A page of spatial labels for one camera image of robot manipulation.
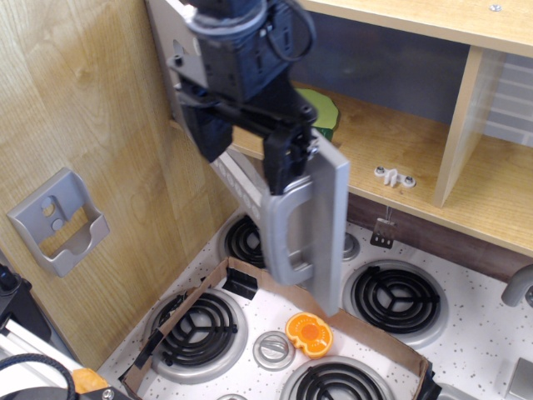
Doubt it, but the orange toy fruit half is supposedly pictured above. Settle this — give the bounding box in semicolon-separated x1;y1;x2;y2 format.
285;312;334;359

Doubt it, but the black braided cable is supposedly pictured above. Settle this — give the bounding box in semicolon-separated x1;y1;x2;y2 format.
0;352;77;400

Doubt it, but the light green plate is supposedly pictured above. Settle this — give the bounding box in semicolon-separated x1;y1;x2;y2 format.
297;88;339;130

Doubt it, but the front left stove burner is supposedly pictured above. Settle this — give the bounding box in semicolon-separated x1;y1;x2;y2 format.
152;289;248;385

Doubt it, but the grey front stove knob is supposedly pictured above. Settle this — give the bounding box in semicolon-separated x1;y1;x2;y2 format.
252;331;296;372

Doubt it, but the front right stove burner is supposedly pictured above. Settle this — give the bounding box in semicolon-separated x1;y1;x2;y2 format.
279;356;396;400

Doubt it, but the brown cardboard barrier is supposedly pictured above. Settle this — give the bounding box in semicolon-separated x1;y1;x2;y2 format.
120;258;441;399

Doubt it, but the grey toy faucet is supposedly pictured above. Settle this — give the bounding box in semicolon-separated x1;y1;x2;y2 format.
501;264;533;307

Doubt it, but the orange toy carrot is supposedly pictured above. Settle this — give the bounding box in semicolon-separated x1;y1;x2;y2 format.
316;127;333;142

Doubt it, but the black device at left edge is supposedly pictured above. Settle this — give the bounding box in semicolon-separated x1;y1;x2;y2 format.
1;264;52;343

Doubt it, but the hanging toy spatula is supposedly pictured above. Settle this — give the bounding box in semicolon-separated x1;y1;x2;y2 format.
370;206;397;249

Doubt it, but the back left stove burner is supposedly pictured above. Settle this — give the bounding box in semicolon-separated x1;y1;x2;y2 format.
217;213;266;269

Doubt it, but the stove burner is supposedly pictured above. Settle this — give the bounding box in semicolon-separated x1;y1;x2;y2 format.
279;356;396;400
341;259;449;349
152;289;248;385
217;213;266;269

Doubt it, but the grey back stove knob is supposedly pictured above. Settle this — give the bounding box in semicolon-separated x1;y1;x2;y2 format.
342;232;361;262

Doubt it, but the grey wall phone holder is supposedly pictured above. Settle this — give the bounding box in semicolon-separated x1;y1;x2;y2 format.
7;167;110;278

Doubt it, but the grey sink basin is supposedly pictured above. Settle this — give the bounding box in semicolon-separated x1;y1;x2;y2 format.
505;358;533;400

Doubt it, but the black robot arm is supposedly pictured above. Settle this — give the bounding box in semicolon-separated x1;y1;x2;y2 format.
167;1;317;195

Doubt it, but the back right stove burner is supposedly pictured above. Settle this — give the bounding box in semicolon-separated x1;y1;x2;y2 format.
341;259;449;349

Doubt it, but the grey toy microwave door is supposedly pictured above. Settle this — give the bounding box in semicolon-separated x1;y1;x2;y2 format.
147;1;350;316

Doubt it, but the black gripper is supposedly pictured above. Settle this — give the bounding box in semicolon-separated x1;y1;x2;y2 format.
168;16;316;196

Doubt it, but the white door latch clip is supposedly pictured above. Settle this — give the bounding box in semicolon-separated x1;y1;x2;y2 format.
374;166;416;188

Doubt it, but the grey stove knob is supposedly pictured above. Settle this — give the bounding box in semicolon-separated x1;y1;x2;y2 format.
342;232;361;262
252;331;296;372

